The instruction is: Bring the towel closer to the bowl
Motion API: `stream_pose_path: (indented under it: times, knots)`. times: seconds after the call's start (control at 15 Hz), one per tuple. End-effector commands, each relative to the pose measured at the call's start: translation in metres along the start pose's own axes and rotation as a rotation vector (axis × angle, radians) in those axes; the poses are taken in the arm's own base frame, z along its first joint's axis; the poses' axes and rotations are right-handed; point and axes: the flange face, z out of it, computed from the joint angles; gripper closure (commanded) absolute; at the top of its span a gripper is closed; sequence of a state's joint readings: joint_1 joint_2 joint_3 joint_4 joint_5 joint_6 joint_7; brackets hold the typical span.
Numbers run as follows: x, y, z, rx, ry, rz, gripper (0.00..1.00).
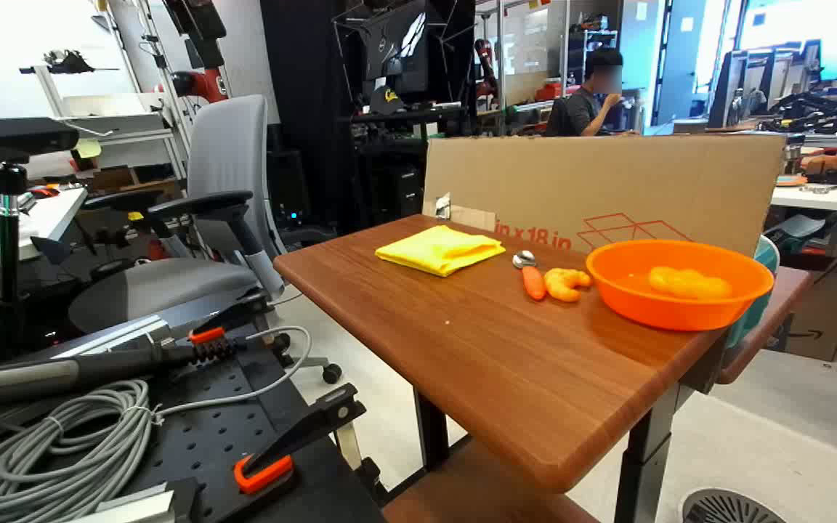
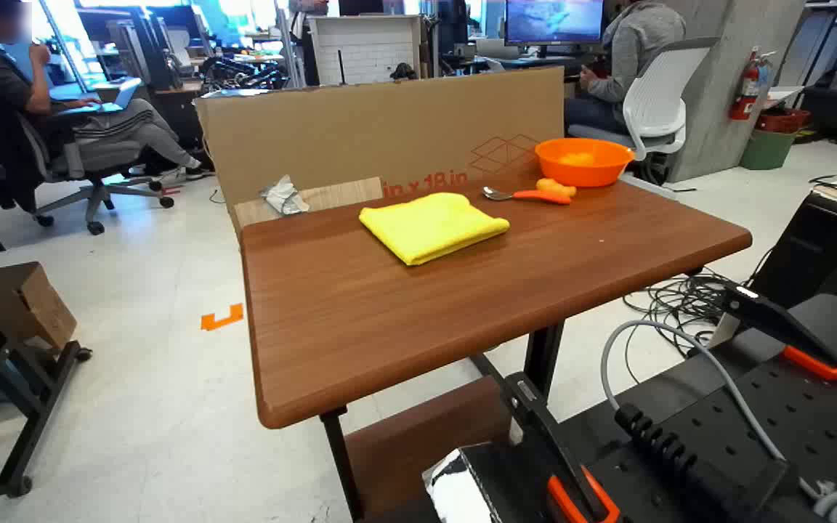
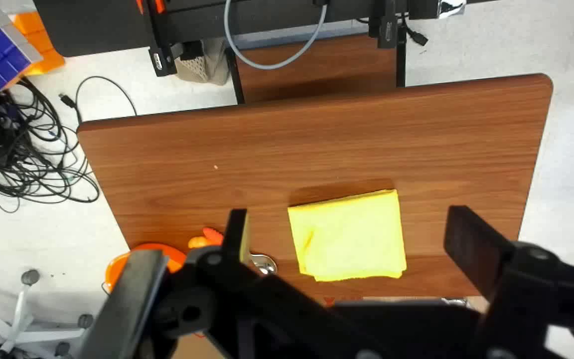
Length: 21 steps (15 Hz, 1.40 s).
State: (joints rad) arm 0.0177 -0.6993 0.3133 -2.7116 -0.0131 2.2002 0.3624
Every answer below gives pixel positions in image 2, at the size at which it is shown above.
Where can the seated person gray hoodie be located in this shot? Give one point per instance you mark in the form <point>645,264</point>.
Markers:
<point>637,43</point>

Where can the red fire extinguisher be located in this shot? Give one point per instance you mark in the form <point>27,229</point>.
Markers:
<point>751,89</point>

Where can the small orange toy carrot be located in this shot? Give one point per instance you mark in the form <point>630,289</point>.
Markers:
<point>550,192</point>

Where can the black cabinet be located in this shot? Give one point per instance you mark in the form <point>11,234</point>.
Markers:
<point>826,251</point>

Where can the brown wooden lower shelf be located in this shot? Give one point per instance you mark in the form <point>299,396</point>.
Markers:
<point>419,444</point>

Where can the white board panel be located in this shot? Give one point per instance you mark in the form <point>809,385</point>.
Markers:
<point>366,46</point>

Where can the yellow towel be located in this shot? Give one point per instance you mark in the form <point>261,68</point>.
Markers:
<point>435,227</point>

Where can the crumpled white paper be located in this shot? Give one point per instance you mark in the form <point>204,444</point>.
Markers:
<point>287,196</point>

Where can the white office chair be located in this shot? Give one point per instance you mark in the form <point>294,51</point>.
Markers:
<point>661,97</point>

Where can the computer monitor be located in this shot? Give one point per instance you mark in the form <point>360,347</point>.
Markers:
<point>554,19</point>

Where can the orange plastic bowl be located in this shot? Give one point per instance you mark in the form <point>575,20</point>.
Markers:
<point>582,164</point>

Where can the green waste bin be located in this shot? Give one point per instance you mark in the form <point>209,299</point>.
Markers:
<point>765,150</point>

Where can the brown cardboard sheet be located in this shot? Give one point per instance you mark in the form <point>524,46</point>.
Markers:
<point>371,132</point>

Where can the gray swivel office chair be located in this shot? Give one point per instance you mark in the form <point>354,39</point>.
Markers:
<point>100,161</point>

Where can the shiny metal block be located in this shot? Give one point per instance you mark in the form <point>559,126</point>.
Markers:
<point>467,488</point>

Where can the black metal stand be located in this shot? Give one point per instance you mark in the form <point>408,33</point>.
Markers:
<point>30,396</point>

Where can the brown cardboard box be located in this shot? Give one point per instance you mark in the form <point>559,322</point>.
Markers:
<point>36,306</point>

